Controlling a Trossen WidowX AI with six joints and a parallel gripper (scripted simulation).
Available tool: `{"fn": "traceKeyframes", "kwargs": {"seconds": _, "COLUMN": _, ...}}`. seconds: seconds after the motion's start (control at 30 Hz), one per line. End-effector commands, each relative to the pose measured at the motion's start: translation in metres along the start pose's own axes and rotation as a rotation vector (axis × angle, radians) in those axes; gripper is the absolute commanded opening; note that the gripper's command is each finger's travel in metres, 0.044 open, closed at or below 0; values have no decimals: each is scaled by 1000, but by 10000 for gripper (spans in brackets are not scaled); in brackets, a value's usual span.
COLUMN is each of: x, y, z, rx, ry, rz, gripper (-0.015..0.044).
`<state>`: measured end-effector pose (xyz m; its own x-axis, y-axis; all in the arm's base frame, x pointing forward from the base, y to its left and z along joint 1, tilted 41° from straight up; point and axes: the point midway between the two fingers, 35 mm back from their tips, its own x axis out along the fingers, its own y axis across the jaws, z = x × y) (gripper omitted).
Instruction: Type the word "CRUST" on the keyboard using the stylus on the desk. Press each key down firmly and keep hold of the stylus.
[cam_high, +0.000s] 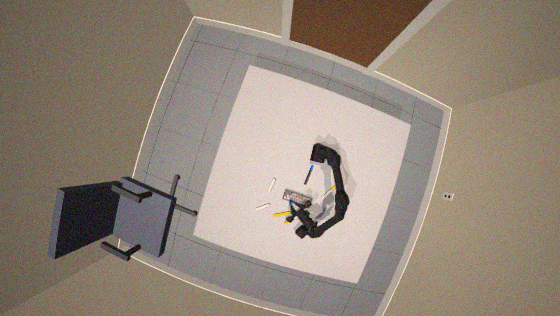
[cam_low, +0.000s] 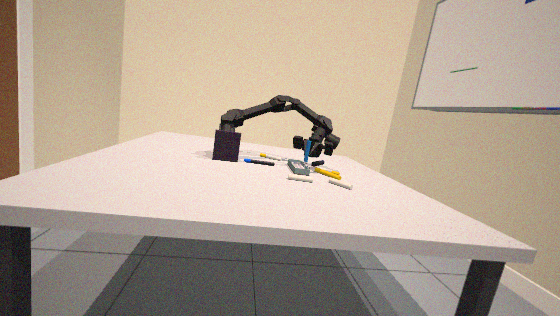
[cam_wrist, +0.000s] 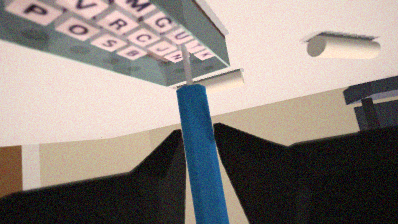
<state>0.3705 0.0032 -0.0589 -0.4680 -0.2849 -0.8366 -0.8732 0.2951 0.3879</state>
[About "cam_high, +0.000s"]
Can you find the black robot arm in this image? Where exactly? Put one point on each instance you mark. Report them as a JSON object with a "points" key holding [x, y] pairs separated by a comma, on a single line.
{"points": [[341, 198]]}

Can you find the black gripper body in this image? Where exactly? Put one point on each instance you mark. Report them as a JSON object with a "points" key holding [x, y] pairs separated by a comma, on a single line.
{"points": [[302, 216]]}

